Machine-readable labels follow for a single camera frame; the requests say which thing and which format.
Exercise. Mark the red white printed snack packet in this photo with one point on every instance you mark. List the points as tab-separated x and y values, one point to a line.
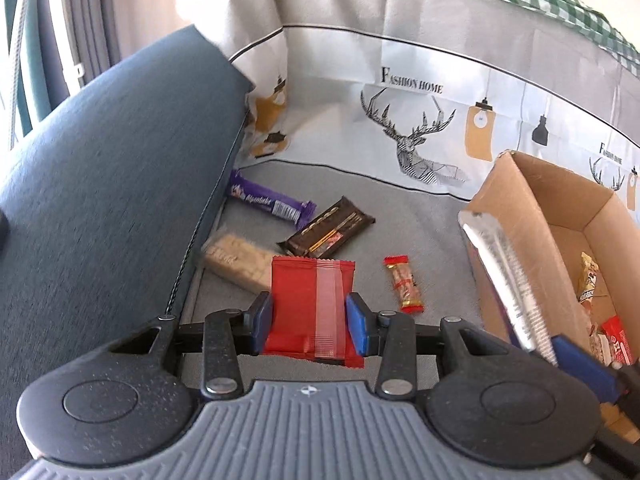
620	341

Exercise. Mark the small beige red-ended candy bar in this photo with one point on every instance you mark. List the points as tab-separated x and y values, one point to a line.
405	285

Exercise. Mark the grey striped curtain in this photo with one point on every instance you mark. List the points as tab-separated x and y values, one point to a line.
55	25

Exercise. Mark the long silver snack packet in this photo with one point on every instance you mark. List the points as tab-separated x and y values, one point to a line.
500	265

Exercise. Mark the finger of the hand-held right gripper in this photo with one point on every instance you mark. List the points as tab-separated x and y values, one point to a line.
582	366

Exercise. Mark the beige brown printed snack bar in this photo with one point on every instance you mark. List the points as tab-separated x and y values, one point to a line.
589	280

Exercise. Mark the clear pale wafer packet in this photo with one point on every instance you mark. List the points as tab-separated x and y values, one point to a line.
235	257

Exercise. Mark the cardboard box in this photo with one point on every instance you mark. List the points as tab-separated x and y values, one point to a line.
550	240

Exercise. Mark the purple snack bar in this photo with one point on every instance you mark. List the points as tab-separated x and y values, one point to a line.
270	202

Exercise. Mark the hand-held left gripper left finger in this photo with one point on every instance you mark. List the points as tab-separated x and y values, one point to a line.
262	324

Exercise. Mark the dark brown snack bar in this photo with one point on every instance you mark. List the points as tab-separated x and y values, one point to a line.
327	227

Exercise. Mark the deer and lamp printed cloth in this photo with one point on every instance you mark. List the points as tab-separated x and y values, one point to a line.
425	60

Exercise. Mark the grey bed sheet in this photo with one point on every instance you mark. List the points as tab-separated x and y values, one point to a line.
410	215

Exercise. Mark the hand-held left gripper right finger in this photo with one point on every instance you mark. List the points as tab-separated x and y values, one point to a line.
358	324

